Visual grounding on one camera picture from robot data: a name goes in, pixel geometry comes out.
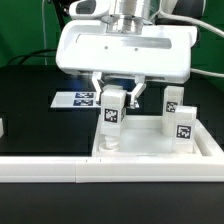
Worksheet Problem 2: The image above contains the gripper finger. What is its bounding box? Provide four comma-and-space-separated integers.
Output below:
129, 76, 146, 109
92, 72, 104, 105

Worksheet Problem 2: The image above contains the white part at left edge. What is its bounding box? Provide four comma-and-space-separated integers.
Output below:
0, 118, 4, 138

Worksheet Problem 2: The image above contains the white sheet with AprilTags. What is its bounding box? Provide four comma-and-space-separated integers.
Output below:
51, 91, 99, 108

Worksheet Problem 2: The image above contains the white square table top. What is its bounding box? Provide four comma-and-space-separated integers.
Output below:
92, 115, 224, 158

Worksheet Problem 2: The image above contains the white U-shaped obstacle fence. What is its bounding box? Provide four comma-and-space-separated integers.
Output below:
0, 118, 224, 184

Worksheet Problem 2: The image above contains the black cable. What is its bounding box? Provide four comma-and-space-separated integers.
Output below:
5, 48, 59, 67

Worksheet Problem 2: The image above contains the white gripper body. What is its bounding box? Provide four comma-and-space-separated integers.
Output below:
56, 0, 197, 83

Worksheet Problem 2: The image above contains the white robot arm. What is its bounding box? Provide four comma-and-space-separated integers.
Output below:
56, 0, 206, 108

